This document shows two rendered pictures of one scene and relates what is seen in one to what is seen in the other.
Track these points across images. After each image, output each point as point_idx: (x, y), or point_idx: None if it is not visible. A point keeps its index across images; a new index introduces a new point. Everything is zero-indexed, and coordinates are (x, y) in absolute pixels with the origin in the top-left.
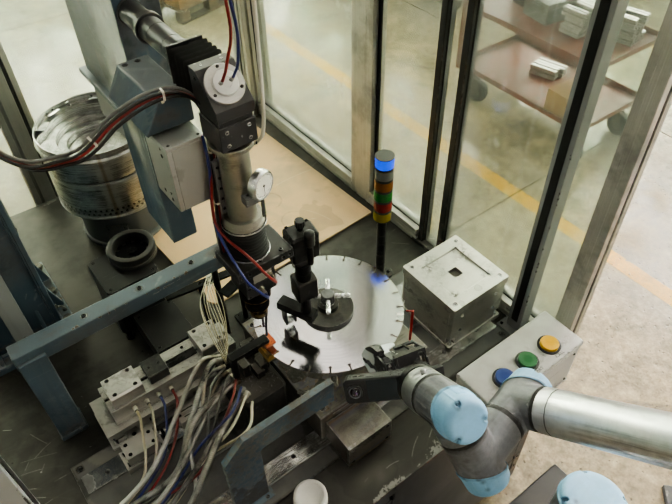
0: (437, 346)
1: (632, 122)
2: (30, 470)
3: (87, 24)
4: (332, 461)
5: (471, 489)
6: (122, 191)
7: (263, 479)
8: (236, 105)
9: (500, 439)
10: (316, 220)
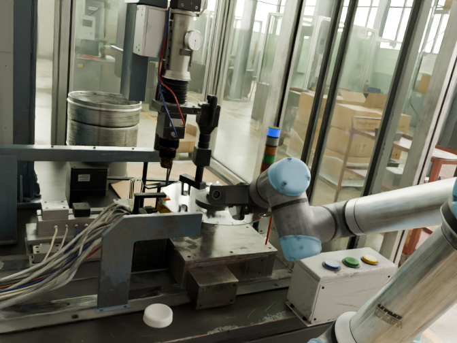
0: (285, 269)
1: (432, 81)
2: None
3: (126, 6)
4: (183, 302)
5: (288, 249)
6: (106, 136)
7: (127, 282)
8: None
9: (317, 216)
10: None
